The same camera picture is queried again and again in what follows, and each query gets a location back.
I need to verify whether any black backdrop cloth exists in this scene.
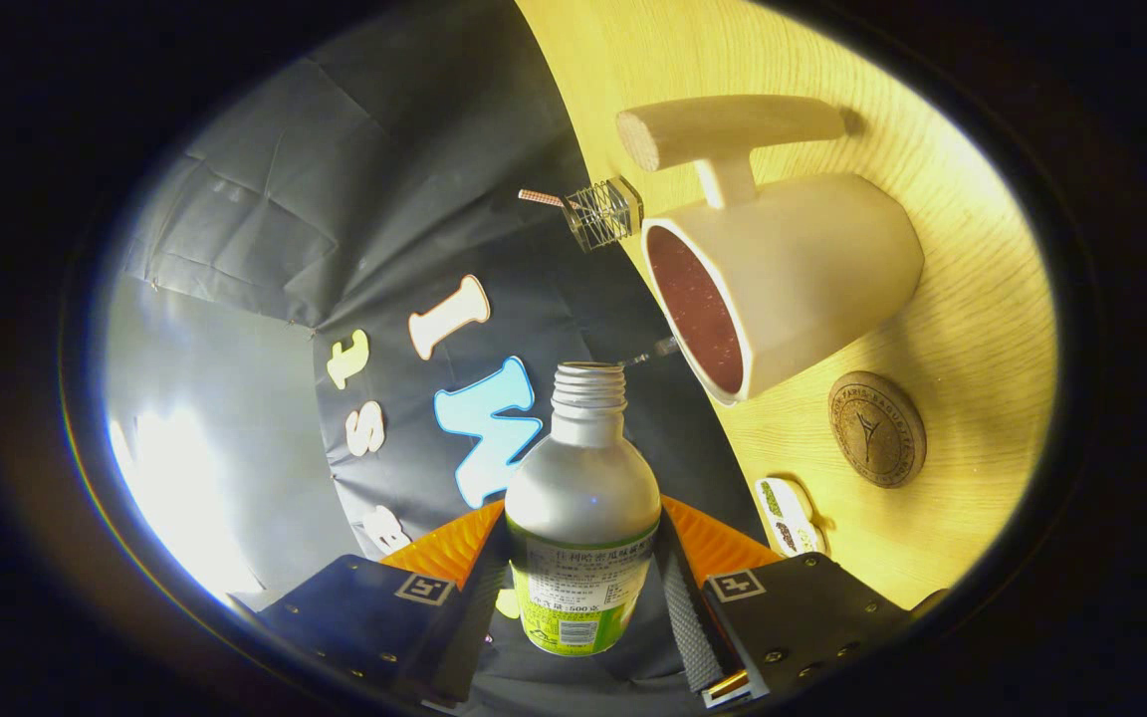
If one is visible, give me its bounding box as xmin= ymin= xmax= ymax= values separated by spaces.
xmin=120 ymin=0 xmax=769 ymax=713

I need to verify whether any wire mesh basket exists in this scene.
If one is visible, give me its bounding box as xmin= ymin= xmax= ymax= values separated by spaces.
xmin=562 ymin=176 xmax=644 ymax=253

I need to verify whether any white sectioned plate with beans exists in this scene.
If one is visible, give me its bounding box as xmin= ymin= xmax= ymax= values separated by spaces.
xmin=755 ymin=476 xmax=826 ymax=557

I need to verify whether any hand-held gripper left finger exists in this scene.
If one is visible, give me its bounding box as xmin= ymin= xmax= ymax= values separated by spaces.
xmin=257 ymin=501 xmax=510 ymax=703

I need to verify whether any round cork coaster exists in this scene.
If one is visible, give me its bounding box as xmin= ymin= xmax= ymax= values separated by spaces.
xmin=828 ymin=371 xmax=927 ymax=489

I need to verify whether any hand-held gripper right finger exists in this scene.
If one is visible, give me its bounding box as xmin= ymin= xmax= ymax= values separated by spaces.
xmin=655 ymin=495 xmax=948 ymax=708

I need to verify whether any silver bottle with green label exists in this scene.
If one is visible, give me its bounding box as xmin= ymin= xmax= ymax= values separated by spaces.
xmin=504 ymin=361 xmax=662 ymax=658

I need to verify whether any white cup with wooden handle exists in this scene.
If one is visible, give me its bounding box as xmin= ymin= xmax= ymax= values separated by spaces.
xmin=616 ymin=95 xmax=926 ymax=406

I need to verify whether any yellow wooden table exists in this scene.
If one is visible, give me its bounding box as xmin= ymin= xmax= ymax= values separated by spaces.
xmin=514 ymin=0 xmax=1060 ymax=610

